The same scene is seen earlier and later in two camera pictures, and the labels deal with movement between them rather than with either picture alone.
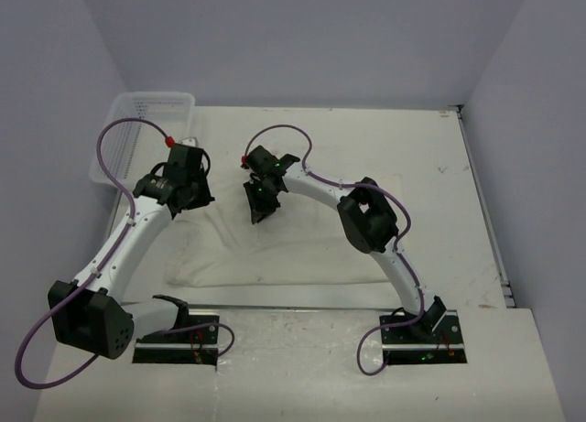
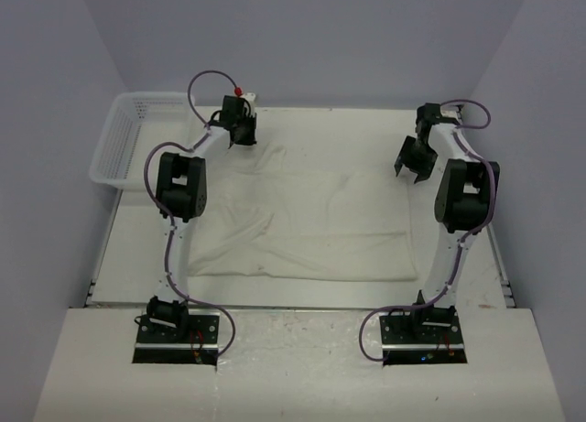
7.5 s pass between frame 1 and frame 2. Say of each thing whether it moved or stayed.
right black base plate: stayed
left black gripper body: moved
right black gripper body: moved
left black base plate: stayed
